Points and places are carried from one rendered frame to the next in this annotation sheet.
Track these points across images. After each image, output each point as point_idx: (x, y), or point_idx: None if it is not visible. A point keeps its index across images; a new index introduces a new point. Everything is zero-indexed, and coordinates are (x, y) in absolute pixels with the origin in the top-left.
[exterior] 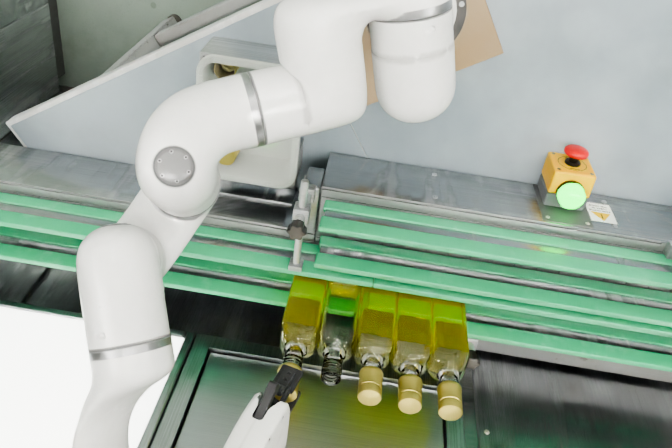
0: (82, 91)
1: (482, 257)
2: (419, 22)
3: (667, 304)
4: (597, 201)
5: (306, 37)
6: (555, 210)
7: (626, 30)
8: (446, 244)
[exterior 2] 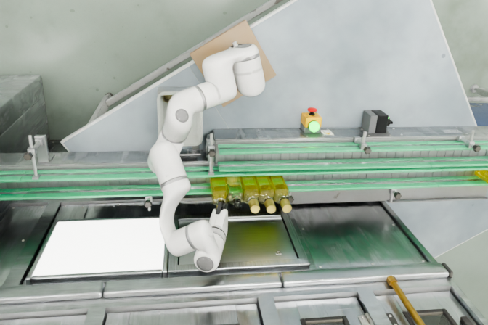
0: (99, 120)
1: (285, 152)
2: (250, 60)
3: (359, 162)
4: (324, 129)
5: (216, 69)
6: (309, 133)
7: (319, 60)
8: (271, 150)
